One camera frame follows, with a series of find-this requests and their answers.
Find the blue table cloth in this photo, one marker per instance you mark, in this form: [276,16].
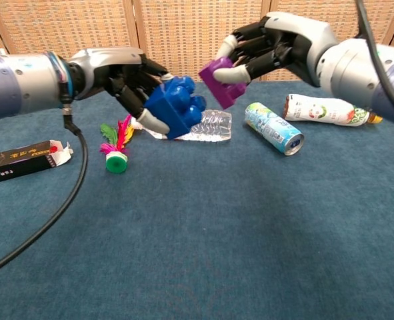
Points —
[196,216]

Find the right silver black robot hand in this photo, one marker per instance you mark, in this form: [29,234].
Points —
[293,43]

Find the white bottle yellow cap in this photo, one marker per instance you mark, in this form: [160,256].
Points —
[323,110]

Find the black carton box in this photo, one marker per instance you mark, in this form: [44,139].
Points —
[20,161]

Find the clear plastic water bottle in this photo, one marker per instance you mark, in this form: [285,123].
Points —
[213,128]

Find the blue building block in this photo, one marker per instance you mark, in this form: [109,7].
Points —
[173,106]

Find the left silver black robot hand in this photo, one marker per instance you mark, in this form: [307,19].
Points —
[116,71]

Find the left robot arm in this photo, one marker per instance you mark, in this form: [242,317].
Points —
[16,83]

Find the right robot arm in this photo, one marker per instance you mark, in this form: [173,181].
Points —
[350,66]

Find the colourful feather shuttlecock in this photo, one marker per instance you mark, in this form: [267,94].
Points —
[116,163]

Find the light blue drink can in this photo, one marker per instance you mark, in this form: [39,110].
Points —
[273,128]

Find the purple building block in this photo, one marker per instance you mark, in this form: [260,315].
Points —
[225,91]

